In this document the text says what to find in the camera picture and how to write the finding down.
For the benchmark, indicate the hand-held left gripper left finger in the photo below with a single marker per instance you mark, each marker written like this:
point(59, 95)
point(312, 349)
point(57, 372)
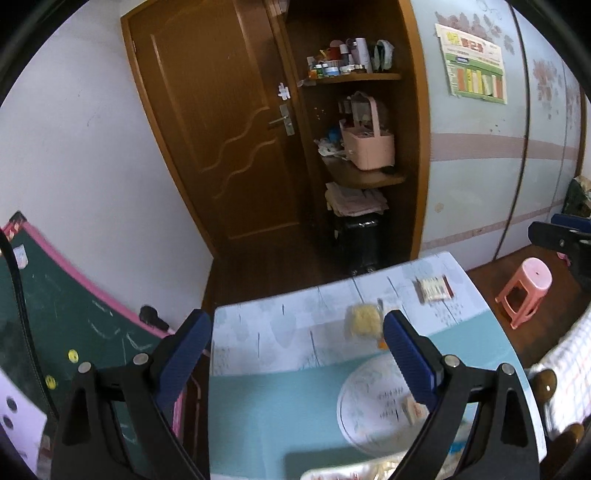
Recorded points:
point(184, 355)

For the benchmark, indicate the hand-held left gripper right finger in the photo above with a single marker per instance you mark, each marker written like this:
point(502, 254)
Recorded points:
point(408, 360)

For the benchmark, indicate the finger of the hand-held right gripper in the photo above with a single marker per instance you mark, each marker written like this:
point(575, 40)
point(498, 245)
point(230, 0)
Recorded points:
point(572, 221)
point(549, 235)

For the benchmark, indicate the round white plate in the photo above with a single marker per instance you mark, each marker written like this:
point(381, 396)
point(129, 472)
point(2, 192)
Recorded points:
point(369, 406)

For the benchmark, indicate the green patterned cloth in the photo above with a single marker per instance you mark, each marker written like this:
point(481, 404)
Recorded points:
point(579, 196)

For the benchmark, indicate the pink plastic stool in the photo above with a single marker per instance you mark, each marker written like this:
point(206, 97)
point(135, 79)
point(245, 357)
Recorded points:
point(531, 277)

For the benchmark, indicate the black clip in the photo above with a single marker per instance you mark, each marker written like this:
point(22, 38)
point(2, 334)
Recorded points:
point(152, 316)

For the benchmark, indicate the white orange snack packet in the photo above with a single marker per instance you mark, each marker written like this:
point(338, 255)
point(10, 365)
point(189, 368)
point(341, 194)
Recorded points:
point(414, 412)

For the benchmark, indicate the pale green sliding wardrobe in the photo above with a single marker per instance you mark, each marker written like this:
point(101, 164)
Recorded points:
point(485, 161)

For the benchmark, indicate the checked cloth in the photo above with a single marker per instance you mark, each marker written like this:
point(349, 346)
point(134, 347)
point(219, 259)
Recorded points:
point(572, 369)

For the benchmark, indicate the yellow round magnet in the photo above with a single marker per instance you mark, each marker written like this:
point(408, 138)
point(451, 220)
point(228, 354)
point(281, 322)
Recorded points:
point(50, 381)
point(72, 355)

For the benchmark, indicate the clear bread packet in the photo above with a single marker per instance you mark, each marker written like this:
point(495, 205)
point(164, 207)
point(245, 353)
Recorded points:
point(369, 471)

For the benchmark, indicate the brown wooden knob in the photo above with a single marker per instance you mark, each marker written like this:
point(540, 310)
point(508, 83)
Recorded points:
point(545, 384)
point(572, 436)

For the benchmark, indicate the black bin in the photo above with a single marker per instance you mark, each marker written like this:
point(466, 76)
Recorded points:
point(358, 240)

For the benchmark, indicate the brown wooden shelf unit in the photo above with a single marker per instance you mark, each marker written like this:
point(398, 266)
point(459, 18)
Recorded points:
point(415, 138)

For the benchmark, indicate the white paper sheet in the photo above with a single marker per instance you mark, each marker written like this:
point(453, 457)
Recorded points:
point(18, 415)

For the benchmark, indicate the pink basket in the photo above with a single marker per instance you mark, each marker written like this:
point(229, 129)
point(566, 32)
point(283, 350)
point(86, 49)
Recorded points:
point(369, 147)

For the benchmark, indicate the brown wooden door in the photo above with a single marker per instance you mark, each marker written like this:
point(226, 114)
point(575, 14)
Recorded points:
point(207, 138)

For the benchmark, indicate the pile of small toiletries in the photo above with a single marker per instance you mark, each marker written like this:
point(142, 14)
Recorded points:
point(330, 145)

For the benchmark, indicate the row of toiletry bottles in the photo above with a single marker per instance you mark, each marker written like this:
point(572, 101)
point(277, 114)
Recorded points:
point(351, 60)

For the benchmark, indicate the white door hook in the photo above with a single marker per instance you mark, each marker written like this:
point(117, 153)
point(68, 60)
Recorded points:
point(283, 91)

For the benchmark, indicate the green chalkboard with pink frame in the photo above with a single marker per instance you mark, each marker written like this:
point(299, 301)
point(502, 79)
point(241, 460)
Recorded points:
point(69, 300)

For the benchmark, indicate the wall poster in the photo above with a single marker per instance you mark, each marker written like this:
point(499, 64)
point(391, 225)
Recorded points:
point(475, 69)

